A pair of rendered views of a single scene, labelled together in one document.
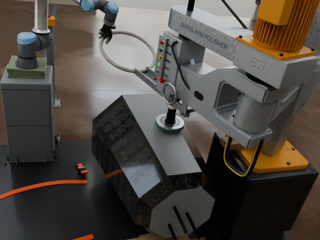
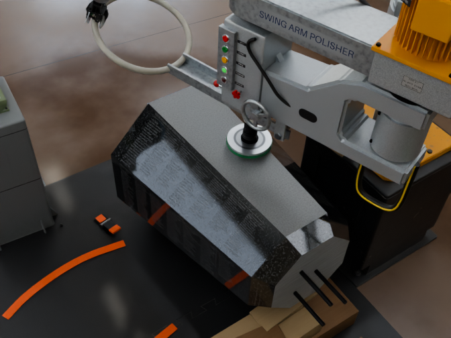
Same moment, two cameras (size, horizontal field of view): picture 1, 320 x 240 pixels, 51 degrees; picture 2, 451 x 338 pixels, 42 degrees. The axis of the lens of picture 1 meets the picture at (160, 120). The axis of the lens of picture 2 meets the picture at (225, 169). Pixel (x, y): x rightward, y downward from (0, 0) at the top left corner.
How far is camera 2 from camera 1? 0.85 m
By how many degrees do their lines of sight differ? 19
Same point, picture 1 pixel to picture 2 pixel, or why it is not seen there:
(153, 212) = (276, 288)
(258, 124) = (413, 151)
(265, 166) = not seen: hidden behind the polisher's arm
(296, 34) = not seen: outside the picture
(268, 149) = not seen: hidden behind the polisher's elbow
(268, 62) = (430, 83)
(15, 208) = (42, 323)
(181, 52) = (265, 53)
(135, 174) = (229, 240)
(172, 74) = (253, 83)
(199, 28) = (298, 23)
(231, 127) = (372, 159)
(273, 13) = (439, 27)
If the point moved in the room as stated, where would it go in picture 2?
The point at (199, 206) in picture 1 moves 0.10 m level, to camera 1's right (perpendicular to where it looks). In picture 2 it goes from (331, 256) to (352, 253)
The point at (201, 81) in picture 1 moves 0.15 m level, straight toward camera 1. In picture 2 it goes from (311, 96) to (319, 123)
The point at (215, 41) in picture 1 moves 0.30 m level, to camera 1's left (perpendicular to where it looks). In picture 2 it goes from (332, 44) to (247, 53)
